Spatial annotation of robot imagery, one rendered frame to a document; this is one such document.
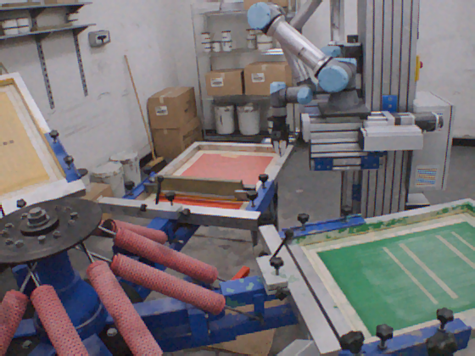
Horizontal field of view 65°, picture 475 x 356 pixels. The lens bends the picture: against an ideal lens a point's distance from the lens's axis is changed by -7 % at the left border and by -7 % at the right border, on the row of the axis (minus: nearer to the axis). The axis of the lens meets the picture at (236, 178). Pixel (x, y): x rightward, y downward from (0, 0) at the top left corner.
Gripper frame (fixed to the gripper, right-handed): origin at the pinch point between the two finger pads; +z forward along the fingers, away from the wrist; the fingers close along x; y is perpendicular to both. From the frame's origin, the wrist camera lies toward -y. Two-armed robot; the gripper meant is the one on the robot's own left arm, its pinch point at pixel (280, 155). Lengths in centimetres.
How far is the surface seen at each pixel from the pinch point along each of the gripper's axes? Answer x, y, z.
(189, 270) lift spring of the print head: 0, -102, -9
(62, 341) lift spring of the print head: 7, -141, -22
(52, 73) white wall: 227, 95, -30
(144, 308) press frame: 10, -112, -3
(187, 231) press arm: 25, -58, 10
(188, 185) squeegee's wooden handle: 31, -40, -2
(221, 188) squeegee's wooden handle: 15.4, -40.3, -1.3
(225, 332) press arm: -9, -105, 9
